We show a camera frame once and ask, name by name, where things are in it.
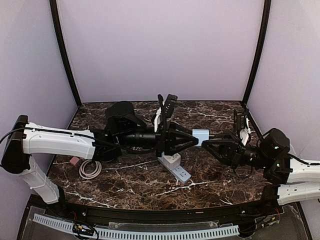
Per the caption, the blue cube adapter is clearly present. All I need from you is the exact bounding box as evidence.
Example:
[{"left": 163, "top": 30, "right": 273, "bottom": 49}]
[{"left": 192, "top": 129, "right": 210, "bottom": 147}]

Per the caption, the white cube socket adapter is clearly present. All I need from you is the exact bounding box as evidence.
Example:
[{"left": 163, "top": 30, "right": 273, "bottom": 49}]
[{"left": 162, "top": 153, "right": 181, "bottom": 170}]

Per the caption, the blue power strip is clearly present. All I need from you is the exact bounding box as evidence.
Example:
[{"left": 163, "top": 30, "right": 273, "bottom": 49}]
[{"left": 158, "top": 154, "right": 191, "bottom": 184}]

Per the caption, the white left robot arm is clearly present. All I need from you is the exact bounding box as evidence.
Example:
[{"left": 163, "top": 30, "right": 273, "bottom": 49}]
[{"left": 0, "top": 97, "right": 199, "bottom": 205}]

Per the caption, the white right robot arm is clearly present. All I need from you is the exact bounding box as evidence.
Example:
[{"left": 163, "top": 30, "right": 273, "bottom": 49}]
[{"left": 201, "top": 128, "right": 320, "bottom": 206}]

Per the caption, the small pink cube adapter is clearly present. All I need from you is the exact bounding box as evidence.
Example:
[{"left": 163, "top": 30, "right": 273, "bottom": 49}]
[{"left": 69, "top": 156, "right": 80, "bottom": 166}]

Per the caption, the small green circuit board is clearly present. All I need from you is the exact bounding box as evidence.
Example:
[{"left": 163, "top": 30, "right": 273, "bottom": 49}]
[{"left": 72, "top": 224, "right": 95, "bottom": 236}]

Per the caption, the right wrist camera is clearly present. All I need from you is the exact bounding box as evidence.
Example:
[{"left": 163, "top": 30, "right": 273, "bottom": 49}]
[{"left": 233, "top": 109, "right": 252, "bottom": 146}]

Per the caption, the pink coiled cable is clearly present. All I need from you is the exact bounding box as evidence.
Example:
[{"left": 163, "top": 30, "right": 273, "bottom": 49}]
[{"left": 78, "top": 159, "right": 103, "bottom": 180}]

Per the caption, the grey slotted cable duct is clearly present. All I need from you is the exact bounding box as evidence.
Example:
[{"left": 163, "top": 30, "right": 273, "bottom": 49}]
[{"left": 32, "top": 213, "right": 240, "bottom": 240}]

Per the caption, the left black frame post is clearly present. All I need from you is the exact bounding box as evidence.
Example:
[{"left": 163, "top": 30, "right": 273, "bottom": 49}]
[{"left": 49, "top": 0, "right": 82, "bottom": 108}]

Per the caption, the black frame post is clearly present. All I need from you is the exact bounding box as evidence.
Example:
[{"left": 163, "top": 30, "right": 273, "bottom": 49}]
[
  {"left": 49, "top": 0, "right": 82, "bottom": 108},
  {"left": 241, "top": 0, "right": 272, "bottom": 108}
]

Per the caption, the right black frame post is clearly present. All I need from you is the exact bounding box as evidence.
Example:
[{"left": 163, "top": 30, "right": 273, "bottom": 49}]
[{"left": 241, "top": 0, "right": 272, "bottom": 108}]

